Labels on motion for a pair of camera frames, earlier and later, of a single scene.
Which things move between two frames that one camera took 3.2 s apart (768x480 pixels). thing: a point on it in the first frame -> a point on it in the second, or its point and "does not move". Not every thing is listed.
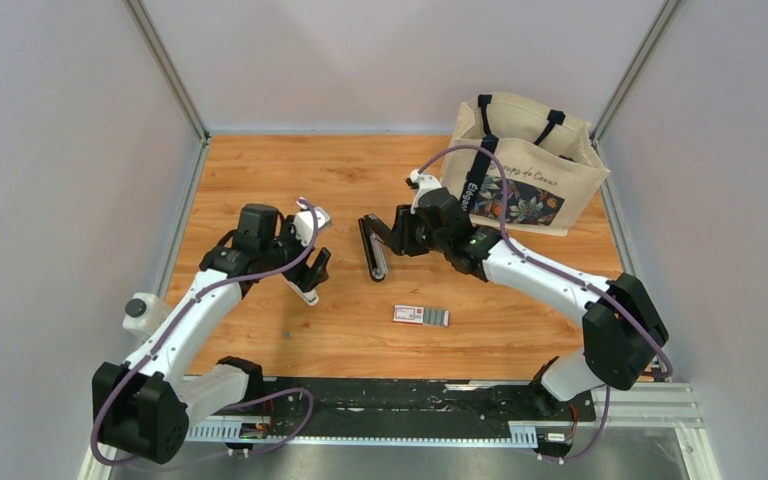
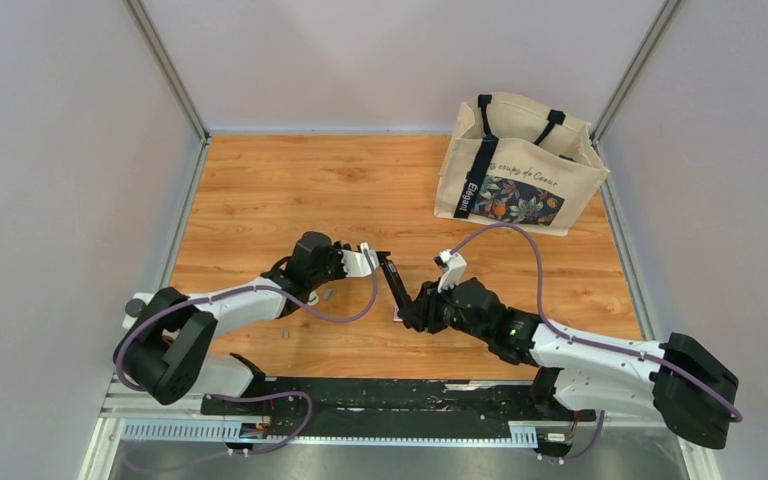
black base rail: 404,401 does not move
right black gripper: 401,237 -> 422,313
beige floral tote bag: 551,159 does not move
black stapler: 374,233 -> 403,296
